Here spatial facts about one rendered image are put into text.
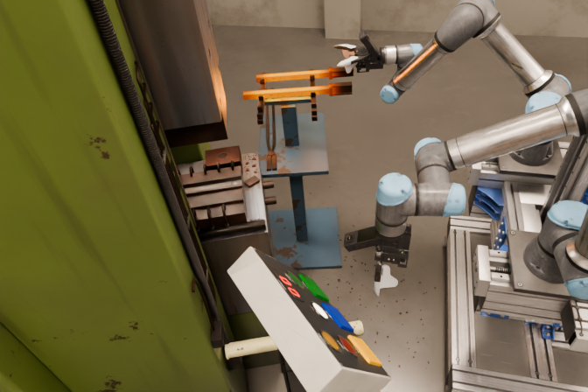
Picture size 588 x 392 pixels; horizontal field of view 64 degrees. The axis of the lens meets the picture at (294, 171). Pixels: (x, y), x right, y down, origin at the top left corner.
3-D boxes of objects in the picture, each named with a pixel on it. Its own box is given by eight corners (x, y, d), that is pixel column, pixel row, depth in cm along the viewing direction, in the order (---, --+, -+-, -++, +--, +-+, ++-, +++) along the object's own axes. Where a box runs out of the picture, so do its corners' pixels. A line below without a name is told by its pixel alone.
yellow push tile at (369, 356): (361, 339, 111) (349, 334, 105) (383, 364, 107) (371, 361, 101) (356, 344, 111) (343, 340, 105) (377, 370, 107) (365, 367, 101)
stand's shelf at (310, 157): (324, 115, 224) (324, 112, 222) (328, 174, 195) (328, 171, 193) (261, 119, 225) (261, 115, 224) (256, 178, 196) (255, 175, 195)
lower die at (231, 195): (243, 181, 161) (240, 164, 156) (248, 226, 147) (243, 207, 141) (121, 200, 159) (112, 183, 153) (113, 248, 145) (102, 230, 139)
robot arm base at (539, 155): (548, 141, 178) (556, 120, 171) (555, 168, 168) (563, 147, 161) (506, 137, 181) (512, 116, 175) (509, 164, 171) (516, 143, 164)
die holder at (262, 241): (270, 228, 203) (257, 151, 172) (282, 306, 176) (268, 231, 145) (141, 249, 200) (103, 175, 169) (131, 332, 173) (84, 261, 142)
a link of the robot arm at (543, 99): (514, 136, 167) (524, 105, 158) (524, 115, 175) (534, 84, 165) (550, 146, 162) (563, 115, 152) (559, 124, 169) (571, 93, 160)
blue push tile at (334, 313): (336, 307, 118) (323, 301, 112) (354, 330, 113) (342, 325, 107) (331, 312, 118) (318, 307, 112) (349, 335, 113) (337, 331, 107)
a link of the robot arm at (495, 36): (542, 127, 172) (441, 18, 167) (550, 105, 181) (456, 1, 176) (572, 112, 163) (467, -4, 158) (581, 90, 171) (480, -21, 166)
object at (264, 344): (360, 324, 155) (360, 315, 151) (364, 339, 151) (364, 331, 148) (227, 346, 153) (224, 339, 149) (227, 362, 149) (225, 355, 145)
